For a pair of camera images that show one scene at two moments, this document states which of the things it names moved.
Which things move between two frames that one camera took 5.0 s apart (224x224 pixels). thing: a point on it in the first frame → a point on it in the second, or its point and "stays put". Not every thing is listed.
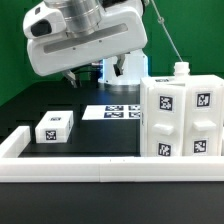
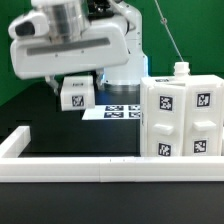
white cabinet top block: (54, 127) → (78, 93)
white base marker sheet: (109, 112) stays put
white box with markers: (203, 116) stays put
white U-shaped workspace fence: (100, 169) stays put
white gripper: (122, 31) → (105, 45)
